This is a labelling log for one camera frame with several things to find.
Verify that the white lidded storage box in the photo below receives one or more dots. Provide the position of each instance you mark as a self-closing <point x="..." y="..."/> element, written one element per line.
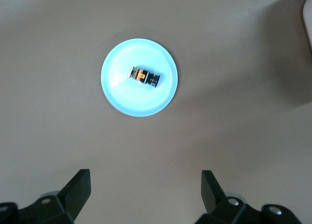
<point x="308" y="19"/>

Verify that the orange black push-button switch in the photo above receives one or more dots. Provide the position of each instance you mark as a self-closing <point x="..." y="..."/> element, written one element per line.
<point x="141" y="75"/>

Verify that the brown table mat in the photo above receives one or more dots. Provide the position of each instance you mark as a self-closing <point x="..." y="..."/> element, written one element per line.
<point x="48" y="112"/>

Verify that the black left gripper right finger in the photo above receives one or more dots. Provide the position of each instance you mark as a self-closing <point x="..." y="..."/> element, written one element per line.
<point x="214" y="199"/>

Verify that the light blue round plate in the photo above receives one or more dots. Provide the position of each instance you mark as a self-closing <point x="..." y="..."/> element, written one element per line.
<point x="122" y="95"/>

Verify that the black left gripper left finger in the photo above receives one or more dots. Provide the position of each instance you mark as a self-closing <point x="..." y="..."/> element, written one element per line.
<point x="73" y="197"/>

